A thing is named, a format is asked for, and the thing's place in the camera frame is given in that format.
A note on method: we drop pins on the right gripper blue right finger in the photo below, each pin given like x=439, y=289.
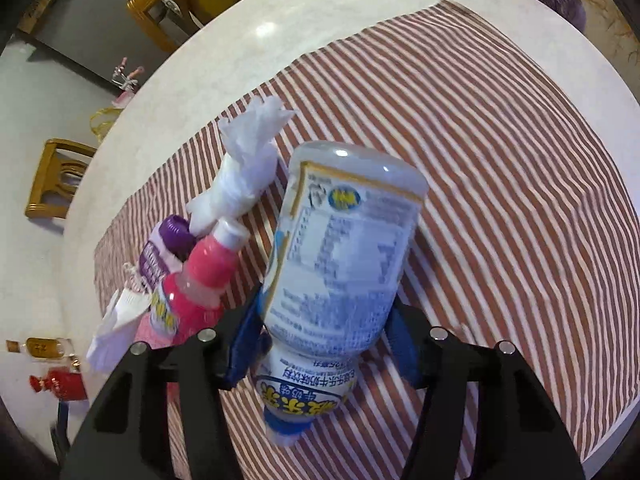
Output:
x=519, y=434

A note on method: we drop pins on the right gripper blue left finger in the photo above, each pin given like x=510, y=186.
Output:
x=125, y=434

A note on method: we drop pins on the pink drink bottle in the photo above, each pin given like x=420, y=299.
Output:
x=190, y=299

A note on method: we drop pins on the purple yogurt pouch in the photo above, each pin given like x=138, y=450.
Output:
x=164, y=252

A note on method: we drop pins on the blue white drink bottle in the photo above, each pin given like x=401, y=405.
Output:
x=348, y=217

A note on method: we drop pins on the white tissue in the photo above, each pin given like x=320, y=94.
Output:
x=248, y=167

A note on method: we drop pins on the small white paper tag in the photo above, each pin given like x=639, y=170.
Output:
x=116, y=331

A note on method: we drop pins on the red liquor bottle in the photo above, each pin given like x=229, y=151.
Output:
x=62, y=382

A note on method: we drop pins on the clear liquor bottle gold label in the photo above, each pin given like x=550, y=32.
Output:
x=42, y=349

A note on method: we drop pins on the pink toy bicycle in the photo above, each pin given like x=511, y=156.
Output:
x=128, y=84

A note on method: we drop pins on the grey refrigerator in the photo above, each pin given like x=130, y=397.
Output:
x=96, y=35

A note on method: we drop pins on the wooden chair by wall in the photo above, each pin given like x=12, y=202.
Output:
x=62, y=165

